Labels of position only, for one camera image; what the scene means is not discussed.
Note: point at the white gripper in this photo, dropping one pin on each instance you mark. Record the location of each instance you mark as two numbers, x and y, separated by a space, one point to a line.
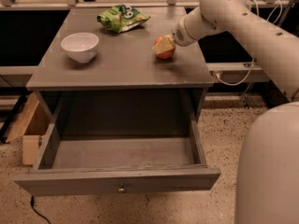
181 36

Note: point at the grey wooden cabinet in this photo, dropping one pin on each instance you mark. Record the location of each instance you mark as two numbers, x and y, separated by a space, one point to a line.
123 61

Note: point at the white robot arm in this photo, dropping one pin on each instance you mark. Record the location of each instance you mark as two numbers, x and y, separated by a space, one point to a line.
267 181

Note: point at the grey metal rail frame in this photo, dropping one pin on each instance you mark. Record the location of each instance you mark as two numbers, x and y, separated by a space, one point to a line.
239 72

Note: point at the grey open top drawer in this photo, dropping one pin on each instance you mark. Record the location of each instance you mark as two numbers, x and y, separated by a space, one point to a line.
146 140

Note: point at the green snack bag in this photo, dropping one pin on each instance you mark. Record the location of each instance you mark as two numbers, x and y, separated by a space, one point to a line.
121 18

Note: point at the round metal drawer knob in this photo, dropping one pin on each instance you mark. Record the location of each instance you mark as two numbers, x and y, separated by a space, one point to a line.
121 189

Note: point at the white ceramic bowl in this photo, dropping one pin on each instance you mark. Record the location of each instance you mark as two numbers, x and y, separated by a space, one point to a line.
80 47

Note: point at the red apple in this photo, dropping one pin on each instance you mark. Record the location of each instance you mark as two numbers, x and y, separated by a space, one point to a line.
164 47

